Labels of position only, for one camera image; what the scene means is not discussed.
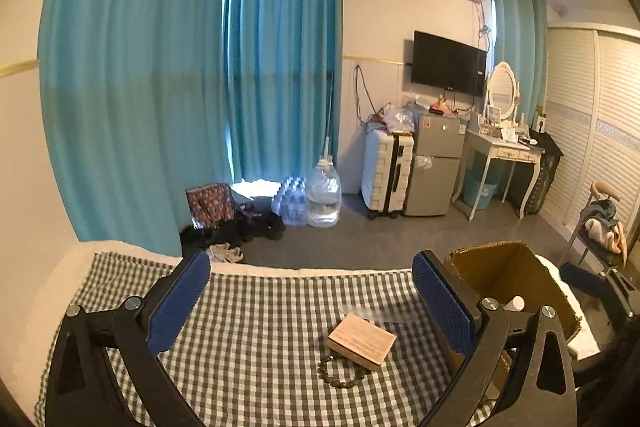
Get pack of water bottles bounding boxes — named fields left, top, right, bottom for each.
left=271, top=176, right=308, bottom=228

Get narrow teal curtain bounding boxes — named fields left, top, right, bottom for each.
left=222, top=0, right=346, bottom=188

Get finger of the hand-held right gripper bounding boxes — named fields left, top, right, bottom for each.
left=559, top=262, right=610, bottom=290

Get clothes heap on chair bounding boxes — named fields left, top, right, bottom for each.
left=582, top=199, right=627, bottom=254

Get teal waste bin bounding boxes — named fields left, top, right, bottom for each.
left=462, top=167, right=501, bottom=210

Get small grey fridge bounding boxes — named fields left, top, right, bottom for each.
left=405, top=112, right=463, bottom=218

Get wooden chair with clothes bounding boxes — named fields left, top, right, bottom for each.
left=567, top=181, right=629, bottom=269

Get black wall television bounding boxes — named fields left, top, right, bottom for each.
left=411, top=30, right=488, bottom=96

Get pile of dark clothes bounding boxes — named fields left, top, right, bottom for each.
left=179, top=202, right=287, bottom=258

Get black bag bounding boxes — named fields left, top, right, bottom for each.
left=522, top=129, right=565, bottom=215

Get teal curtain beside wardrobe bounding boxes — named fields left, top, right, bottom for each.
left=487, top=0, right=549, bottom=108

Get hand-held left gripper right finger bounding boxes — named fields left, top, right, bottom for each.
left=411, top=249, right=578, bottom=427

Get wide teal curtain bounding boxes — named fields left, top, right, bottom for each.
left=37, top=0, right=236, bottom=258

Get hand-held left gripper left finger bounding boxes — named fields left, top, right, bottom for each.
left=45, top=249, right=212, bottom=427

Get white suitcase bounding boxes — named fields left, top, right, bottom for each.
left=361, top=129, right=415, bottom=222

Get small brown wooden box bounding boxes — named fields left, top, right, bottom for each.
left=327, top=313, right=398, bottom=370

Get crumpled white cloth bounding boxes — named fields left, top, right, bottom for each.
left=206, top=243, right=245, bottom=264

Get brown cardboard box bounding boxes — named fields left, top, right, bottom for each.
left=445, top=241, right=584, bottom=408

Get large clear water jug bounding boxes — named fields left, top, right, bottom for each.
left=305, top=159, right=343, bottom=228

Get clear plastic bags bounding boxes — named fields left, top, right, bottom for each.
left=377, top=99, right=418, bottom=132

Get hanging wall cables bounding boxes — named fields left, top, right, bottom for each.
left=352, top=64, right=377, bottom=126

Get dark patterned bag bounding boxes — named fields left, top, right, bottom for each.
left=186, top=183, right=236, bottom=230

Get white louvred wardrobe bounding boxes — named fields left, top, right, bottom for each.
left=542, top=24, right=640, bottom=253

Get dark bead bracelet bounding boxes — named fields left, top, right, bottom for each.
left=316, top=351, right=375, bottom=390

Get white oval mirror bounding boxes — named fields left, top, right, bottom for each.
left=486, top=61, right=521, bottom=125

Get white dressing table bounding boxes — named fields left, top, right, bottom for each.
left=451, top=129, right=546, bottom=223

